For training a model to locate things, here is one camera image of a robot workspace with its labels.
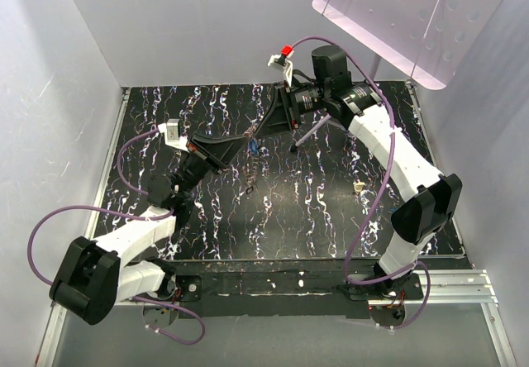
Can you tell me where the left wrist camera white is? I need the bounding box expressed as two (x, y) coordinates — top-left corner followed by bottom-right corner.
(164, 119), (188, 151)

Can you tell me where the purple music stand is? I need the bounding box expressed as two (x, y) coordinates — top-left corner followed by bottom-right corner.
(290, 0), (525, 153)

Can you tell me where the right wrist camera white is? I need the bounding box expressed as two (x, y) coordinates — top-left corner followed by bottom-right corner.
(268, 45), (293, 87)

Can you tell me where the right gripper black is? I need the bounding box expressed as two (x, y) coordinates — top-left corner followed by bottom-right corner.
(254, 82), (329, 140)

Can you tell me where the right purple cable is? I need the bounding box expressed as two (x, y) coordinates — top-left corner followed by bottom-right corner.
(291, 36), (431, 329)

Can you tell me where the small beige cup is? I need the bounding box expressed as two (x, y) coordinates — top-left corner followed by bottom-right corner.
(354, 181), (365, 194)

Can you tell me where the metal key organizer disc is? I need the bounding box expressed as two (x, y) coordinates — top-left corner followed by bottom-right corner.
(244, 123), (261, 195)

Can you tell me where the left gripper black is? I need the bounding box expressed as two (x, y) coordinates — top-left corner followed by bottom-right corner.
(175, 131), (249, 200)

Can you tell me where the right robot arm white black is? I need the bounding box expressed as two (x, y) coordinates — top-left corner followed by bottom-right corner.
(254, 45), (462, 299)

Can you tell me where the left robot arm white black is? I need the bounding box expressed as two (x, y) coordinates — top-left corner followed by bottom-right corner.
(49, 125), (247, 325)

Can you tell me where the blue key tag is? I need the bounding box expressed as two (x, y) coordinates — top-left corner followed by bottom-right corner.
(249, 140), (259, 155)

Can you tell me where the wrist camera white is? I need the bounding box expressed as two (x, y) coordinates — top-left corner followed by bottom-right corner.
(268, 45), (293, 87)
(164, 119), (188, 151)

